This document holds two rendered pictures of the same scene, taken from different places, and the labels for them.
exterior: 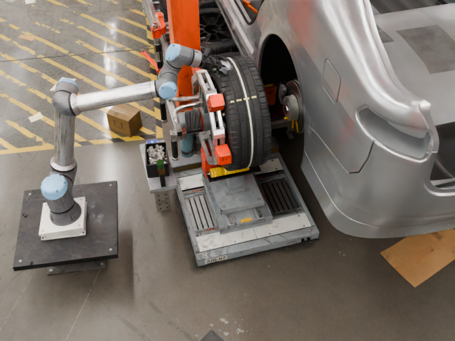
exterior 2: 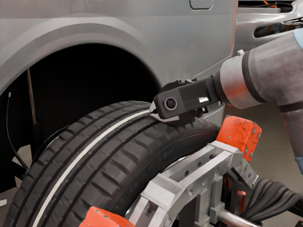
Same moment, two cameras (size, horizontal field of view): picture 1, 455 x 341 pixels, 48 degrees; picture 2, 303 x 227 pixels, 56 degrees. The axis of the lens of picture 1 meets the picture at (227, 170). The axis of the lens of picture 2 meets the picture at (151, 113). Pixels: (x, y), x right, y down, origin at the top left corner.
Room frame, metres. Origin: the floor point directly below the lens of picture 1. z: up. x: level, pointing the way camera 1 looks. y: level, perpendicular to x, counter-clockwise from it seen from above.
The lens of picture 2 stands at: (2.66, 0.50, 1.42)
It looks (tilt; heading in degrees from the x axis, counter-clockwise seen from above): 21 degrees down; 239
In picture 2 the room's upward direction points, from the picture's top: straight up
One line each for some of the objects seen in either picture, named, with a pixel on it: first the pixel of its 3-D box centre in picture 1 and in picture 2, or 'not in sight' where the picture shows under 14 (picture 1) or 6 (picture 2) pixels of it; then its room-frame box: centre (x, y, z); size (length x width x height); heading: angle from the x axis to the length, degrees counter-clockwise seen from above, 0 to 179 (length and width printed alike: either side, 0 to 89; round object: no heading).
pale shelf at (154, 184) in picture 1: (157, 165); not in sight; (2.34, 0.45, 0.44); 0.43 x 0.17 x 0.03; 16
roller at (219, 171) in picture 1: (229, 169); not in sight; (2.23, -0.01, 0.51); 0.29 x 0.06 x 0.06; 106
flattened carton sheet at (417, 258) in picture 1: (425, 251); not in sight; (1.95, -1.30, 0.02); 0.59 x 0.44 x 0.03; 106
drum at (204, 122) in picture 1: (196, 120); not in sight; (2.30, 0.19, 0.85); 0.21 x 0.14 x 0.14; 106
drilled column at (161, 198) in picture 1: (160, 185); not in sight; (2.36, 0.46, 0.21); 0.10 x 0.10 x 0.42; 16
